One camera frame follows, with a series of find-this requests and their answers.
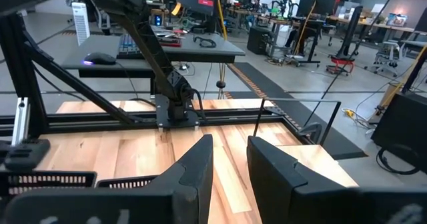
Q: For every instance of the black slotted plastic basket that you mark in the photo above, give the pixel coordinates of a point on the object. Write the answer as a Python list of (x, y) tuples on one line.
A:
[(126, 180), (50, 175)]

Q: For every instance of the black backlit keyboard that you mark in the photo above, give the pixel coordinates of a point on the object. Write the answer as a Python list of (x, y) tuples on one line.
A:
[(128, 47)]

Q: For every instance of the red black book stack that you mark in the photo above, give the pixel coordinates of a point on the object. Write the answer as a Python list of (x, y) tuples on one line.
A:
[(170, 41)]

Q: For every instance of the silver aluminium bracket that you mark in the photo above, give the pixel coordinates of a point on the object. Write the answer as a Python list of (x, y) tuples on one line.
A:
[(20, 120)]

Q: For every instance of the white perforated tower device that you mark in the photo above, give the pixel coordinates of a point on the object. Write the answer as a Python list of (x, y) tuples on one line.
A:
[(81, 22)]

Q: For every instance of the red rolling stool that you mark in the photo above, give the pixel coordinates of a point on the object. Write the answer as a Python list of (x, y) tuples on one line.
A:
[(340, 65)]

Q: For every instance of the black aluminium table frame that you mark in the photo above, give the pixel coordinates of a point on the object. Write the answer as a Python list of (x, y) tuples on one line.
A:
[(20, 67)]

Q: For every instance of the black floor mat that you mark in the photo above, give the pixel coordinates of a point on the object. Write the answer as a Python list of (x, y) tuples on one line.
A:
[(267, 84)]

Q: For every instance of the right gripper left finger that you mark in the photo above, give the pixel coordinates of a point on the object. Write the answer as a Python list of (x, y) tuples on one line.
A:
[(160, 200)]

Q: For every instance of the black computer tower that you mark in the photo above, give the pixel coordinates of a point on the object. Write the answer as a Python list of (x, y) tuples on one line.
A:
[(258, 40)]

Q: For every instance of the large black cabinet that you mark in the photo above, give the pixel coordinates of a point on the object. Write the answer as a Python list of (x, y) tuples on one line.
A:
[(403, 127)]

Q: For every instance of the black computer mouse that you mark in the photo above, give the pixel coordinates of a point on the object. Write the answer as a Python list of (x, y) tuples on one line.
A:
[(100, 59)]

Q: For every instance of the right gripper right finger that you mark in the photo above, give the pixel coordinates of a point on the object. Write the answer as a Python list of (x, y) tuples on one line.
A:
[(283, 197)]

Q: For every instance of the grey office desk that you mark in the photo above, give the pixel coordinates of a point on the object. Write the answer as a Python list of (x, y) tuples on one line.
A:
[(200, 52)]

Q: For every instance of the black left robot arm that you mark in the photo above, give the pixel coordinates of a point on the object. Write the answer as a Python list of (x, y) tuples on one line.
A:
[(150, 50)]

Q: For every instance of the grey office chair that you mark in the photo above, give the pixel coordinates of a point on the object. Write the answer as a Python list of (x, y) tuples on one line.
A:
[(387, 55)]

